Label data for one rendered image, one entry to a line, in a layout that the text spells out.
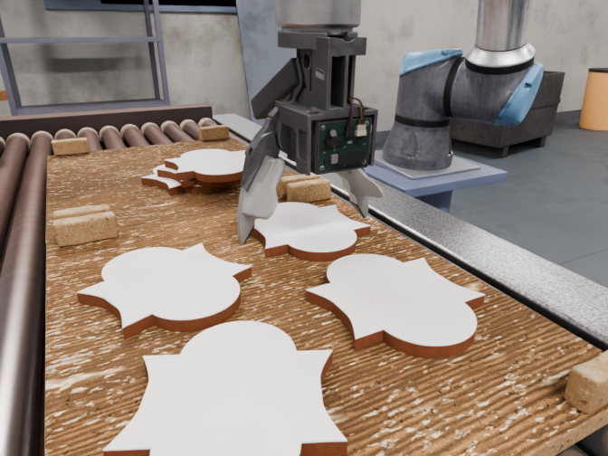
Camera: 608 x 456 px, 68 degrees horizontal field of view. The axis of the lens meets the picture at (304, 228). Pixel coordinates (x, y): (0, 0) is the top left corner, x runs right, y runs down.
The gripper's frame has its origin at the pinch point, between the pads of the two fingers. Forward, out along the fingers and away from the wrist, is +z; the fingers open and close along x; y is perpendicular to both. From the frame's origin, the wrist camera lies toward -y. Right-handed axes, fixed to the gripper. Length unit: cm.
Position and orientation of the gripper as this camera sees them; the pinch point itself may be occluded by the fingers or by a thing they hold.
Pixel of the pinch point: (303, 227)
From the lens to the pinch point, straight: 50.3
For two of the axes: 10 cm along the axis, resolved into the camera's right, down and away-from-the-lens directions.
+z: -0.1, 9.1, 4.2
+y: 4.6, 3.8, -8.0
